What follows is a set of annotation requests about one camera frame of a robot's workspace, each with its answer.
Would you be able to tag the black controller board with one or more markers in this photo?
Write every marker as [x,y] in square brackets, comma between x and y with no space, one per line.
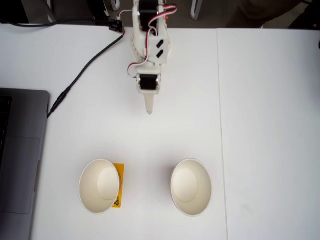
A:
[115,25]

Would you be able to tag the brown paper cup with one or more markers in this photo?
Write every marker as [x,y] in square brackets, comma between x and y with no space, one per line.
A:
[92,185]
[191,185]

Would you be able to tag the yellow handwritten sticky note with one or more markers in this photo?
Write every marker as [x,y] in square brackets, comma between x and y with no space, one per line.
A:
[121,175]

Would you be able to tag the grey chair leg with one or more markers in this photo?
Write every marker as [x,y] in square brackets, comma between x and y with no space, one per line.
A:
[115,5]
[196,10]

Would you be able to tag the dark grey laptop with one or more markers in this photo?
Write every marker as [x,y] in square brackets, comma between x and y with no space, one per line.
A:
[22,150]

